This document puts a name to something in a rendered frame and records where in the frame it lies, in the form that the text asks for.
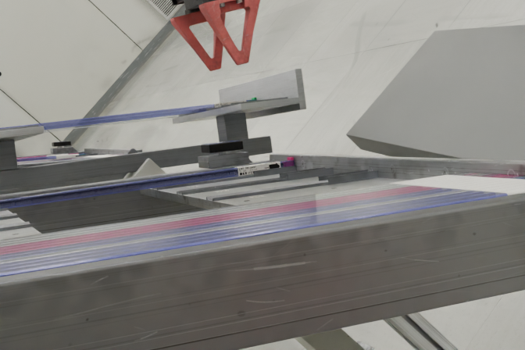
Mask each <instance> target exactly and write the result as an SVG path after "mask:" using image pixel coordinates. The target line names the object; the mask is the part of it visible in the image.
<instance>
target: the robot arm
mask: <svg viewBox="0 0 525 350"><path fill-rule="evenodd" d="M171 1H172V4H173V5H180V4H185V8H186V10H185V14H186V15H183V16H178V17H174V18H172V19H170V21H171V23H172V25H173V26H174V27H175V29H176V30H177V31H178V32H179V33H180V35H181V36H182V37H183V38H184V40H185V41H186V42H187V43H188V44H189V45H190V46H191V47H192V48H193V50H194V51H195V52H196V54H197V55H198V57H199V58H200V59H201V60H202V61H203V62H204V64H205V65H206V67H207V68H208V69H209V71H213V70H218V69H220V68H221V63H222V55H223V46H224V48H225V49H226V50H227V52H228V54H229V55H230V57H231V58H232V59H233V60H234V62H235V64H236V65H241V64H245V63H248V61H249V56H250V51H251V46H252V36H253V31H254V28H255V21H256V17H257V13H258V9H259V3H260V0H171ZM239 9H244V10H245V22H244V30H243V36H242V43H241V50H240V51H239V50H238V48H237V47H236V45H235V43H234V42H233V40H232V39H231V37H230V35H229V33H228V31H227V29H226V27H225V16H226V13H228V12H231V11H234V10H239ZM204 22H208V23H209V25H210V27H211V28H212V29H213V57H212V58H210V57H209V55H208V53H207V52H206V51H205V49H204V48H203V47H202V45H201V44H200V42H199V41H198V39H197V38H196V36H194V34H193V33H192V31H191V30H190V28H189V27H190V26H192V25H195V24H199V23H204Z"/></svg>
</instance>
